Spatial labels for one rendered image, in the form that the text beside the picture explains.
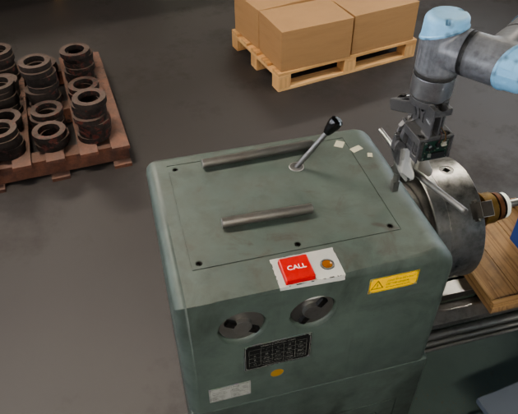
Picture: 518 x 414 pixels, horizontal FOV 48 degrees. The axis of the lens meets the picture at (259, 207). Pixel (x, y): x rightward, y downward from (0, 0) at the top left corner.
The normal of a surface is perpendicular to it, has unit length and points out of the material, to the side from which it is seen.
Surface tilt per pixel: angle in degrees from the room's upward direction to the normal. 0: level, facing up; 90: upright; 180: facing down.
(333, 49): 90
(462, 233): 60
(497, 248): 0
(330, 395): 90
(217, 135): 0
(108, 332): 0
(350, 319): 90
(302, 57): 90
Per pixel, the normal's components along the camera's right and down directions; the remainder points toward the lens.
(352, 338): 0.26, 0.65
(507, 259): 0.00, -0.74
